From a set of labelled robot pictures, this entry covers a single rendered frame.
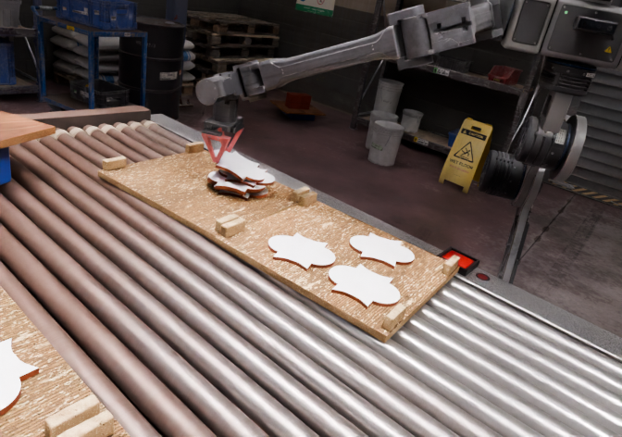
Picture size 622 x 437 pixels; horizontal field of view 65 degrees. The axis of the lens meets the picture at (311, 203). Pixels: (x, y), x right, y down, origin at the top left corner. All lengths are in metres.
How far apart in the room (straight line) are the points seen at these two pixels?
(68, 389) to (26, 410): 0.05
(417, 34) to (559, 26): 0.62
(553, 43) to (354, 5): 5.09
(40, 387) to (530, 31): 1.36
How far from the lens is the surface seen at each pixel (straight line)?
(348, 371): 0.80
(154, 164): 1.38
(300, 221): 1.15
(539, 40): 1.53
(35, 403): 0.71
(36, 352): 0.77
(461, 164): 4.59
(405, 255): 1.10
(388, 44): 1.01
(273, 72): 1.11
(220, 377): 0.76
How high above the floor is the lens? 1.44
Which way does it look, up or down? 24 degrees down
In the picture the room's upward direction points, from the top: 11 degrees clockwise
